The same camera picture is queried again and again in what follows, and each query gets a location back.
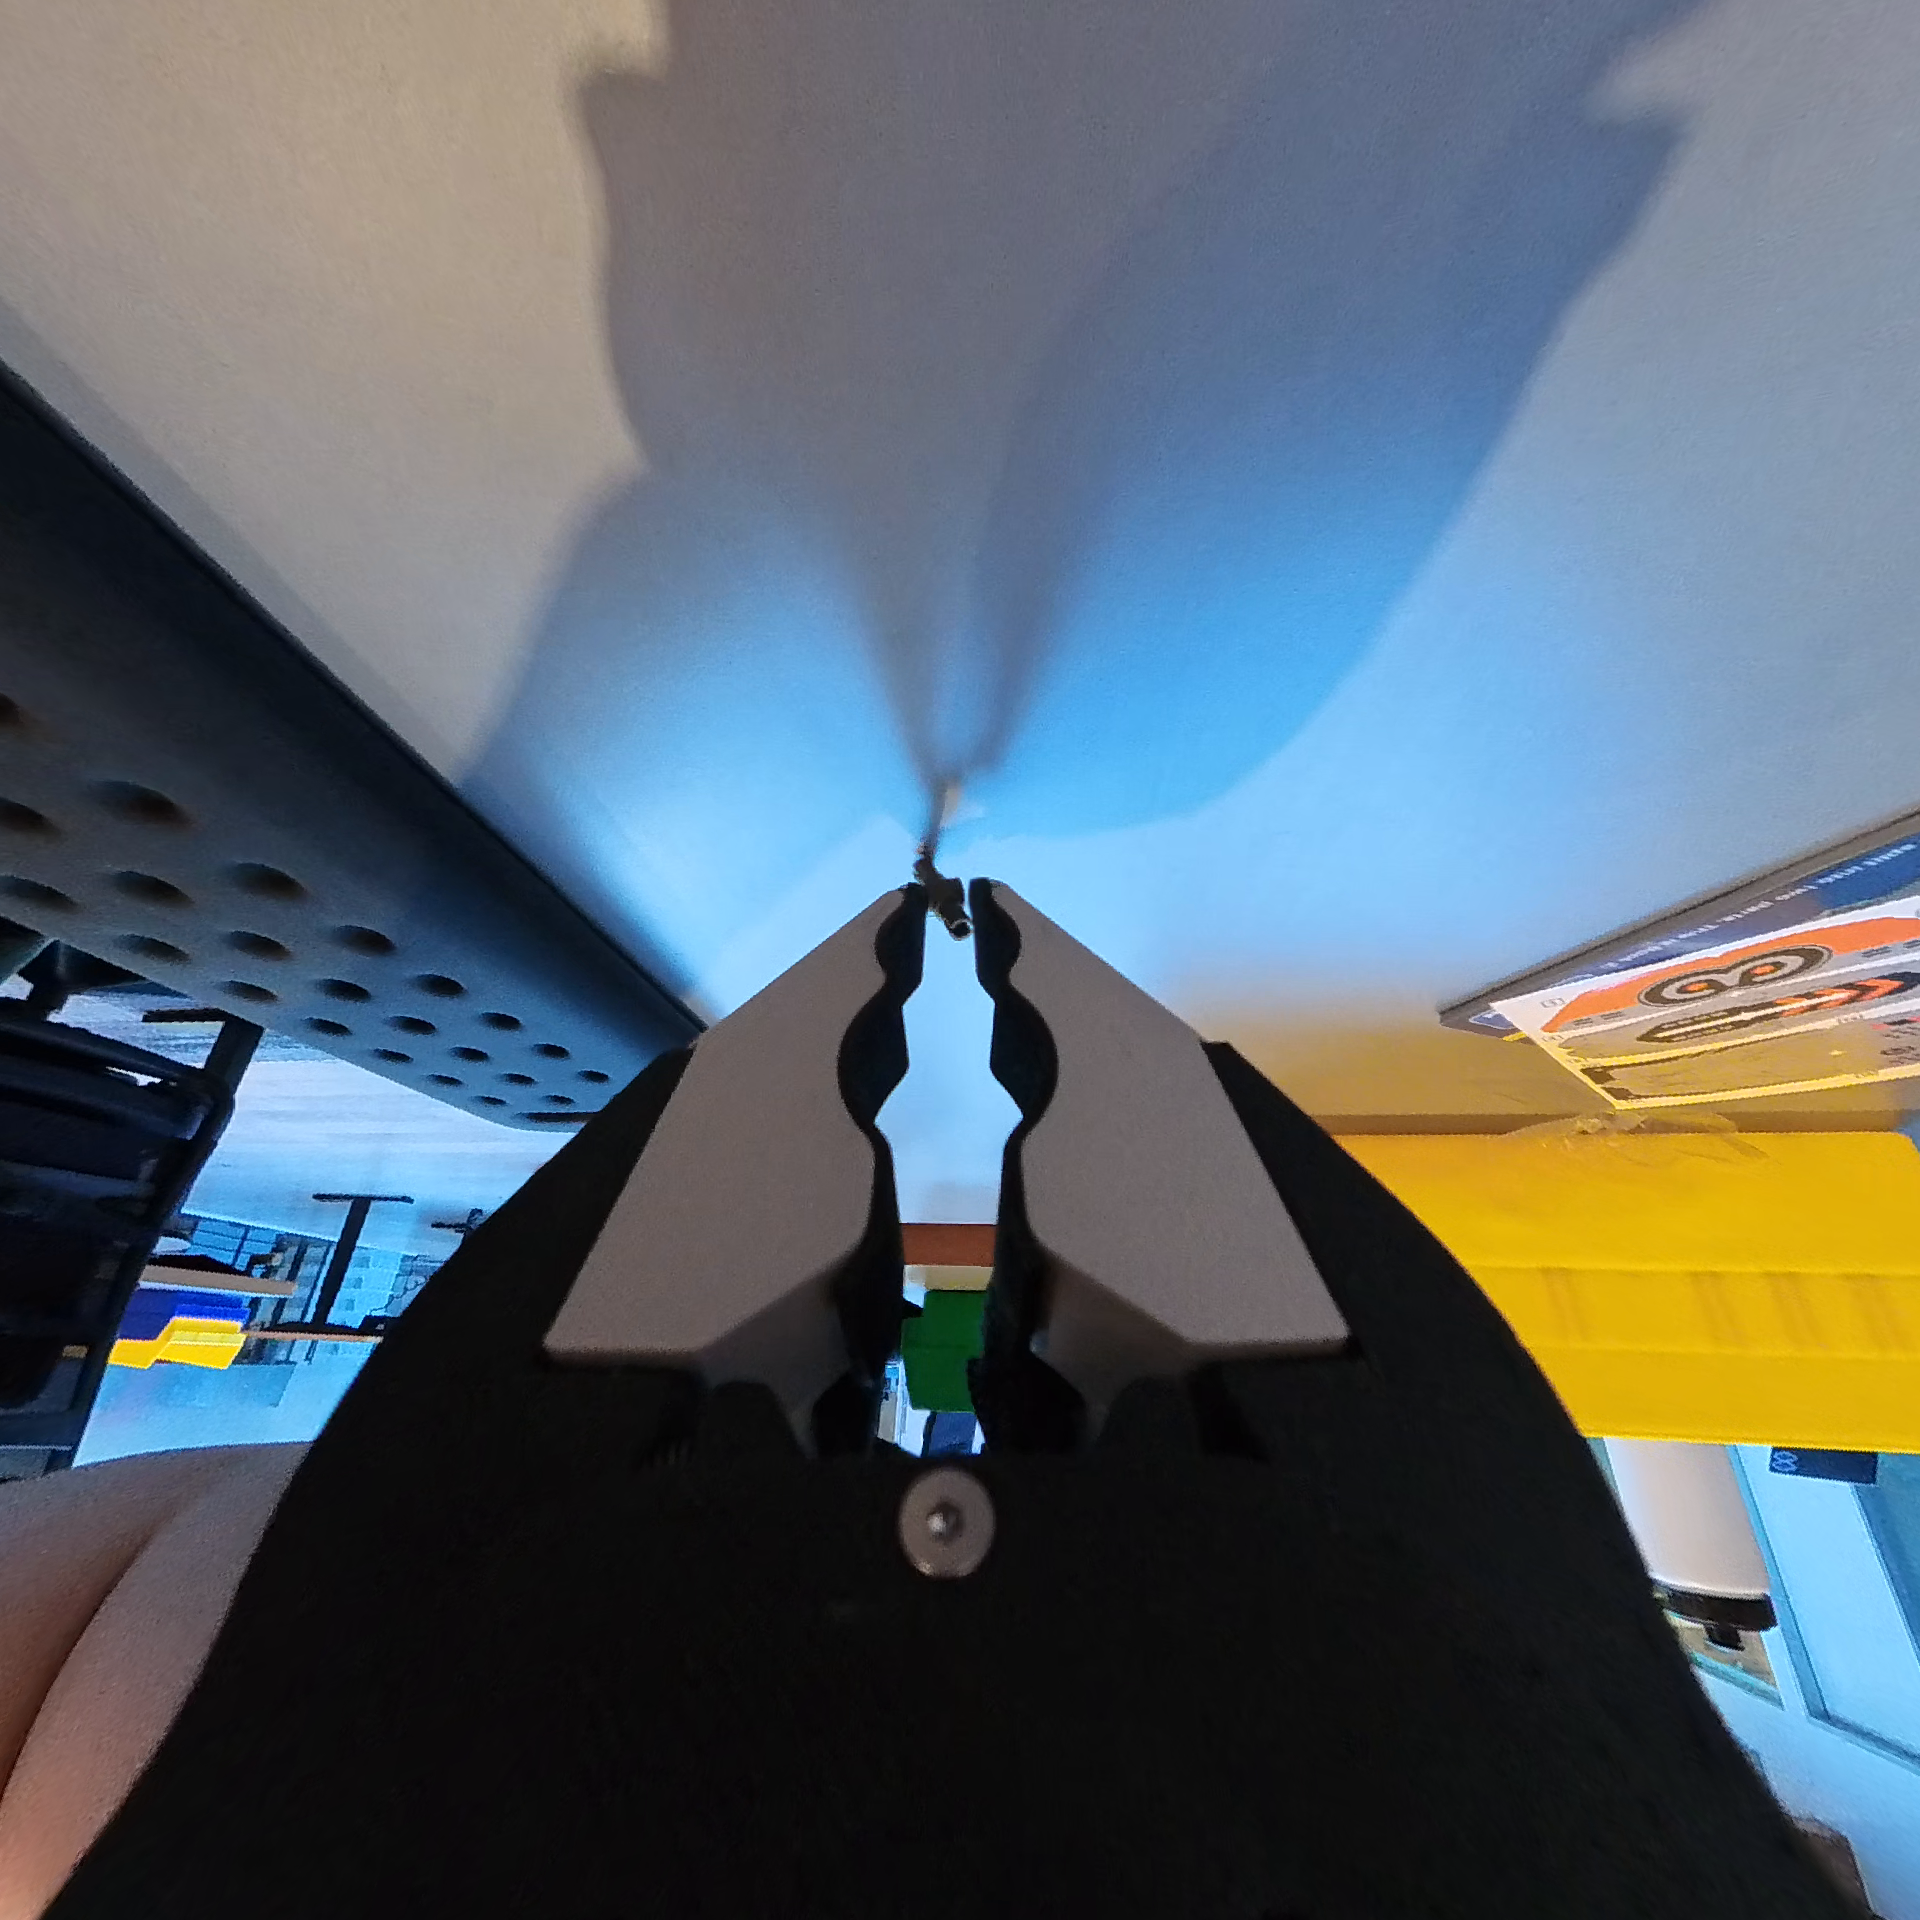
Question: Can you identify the small yellow bin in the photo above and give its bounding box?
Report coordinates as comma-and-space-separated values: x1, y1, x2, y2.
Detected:
112, 1316, 249, 1373

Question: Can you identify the colourful booklet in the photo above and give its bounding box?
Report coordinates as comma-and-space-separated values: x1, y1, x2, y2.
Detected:
1441, 814, 1920, 1119

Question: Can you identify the yellow plastic bin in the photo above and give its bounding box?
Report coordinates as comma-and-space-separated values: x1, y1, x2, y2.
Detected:
1333, 1126, 1920, 1277
1463, 1260, 1920, 1454

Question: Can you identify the grey desk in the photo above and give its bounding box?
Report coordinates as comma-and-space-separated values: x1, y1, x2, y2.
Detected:
0, 0, 1920, 1142

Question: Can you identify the small grey toy pin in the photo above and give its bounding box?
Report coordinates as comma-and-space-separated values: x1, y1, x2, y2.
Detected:
912, 815, 977, 944

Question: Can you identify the background table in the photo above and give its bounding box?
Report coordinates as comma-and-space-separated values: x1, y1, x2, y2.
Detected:
136, 1189, 489, 1343

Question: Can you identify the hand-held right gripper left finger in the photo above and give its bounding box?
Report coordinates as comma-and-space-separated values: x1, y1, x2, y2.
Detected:
544, 882, 934, 1460

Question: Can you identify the printed sticker sheet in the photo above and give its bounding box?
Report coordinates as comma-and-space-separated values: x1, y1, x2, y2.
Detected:
1493, 896, 1920, 1114

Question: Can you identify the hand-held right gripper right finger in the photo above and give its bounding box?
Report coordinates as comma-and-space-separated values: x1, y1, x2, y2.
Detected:
968, 877, 1357, 1455

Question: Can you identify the black office chair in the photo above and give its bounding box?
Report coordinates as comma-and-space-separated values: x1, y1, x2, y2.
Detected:
0, 936, 243, 1478

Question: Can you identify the dark perforated desk panel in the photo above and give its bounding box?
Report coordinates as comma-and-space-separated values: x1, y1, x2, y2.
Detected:
0, 358, 706, 1126

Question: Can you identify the green board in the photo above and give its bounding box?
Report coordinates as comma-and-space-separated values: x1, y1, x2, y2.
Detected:
902, 1287, 993, 1413

